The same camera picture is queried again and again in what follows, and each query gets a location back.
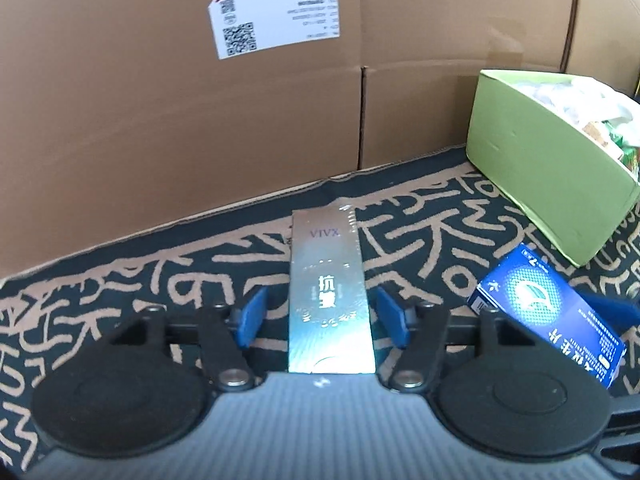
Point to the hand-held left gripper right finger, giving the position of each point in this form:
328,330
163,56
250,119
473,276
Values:
392,317

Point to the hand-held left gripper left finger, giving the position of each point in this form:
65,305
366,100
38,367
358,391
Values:
252,317

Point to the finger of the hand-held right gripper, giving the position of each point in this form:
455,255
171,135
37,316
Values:
627,452
620,310

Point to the silver box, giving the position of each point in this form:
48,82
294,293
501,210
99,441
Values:
330,280

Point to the blue medicine box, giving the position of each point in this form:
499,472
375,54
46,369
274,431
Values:
540,300

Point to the green and white box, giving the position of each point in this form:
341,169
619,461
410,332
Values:
627,150

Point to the green shoe box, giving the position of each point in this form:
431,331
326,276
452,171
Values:
530,170

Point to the black patterned mat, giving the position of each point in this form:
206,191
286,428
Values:
150,270

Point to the large brown cardboard box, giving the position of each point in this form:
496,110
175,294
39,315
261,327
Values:
125,135

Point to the white shipping label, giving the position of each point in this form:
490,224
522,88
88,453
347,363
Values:
275,17

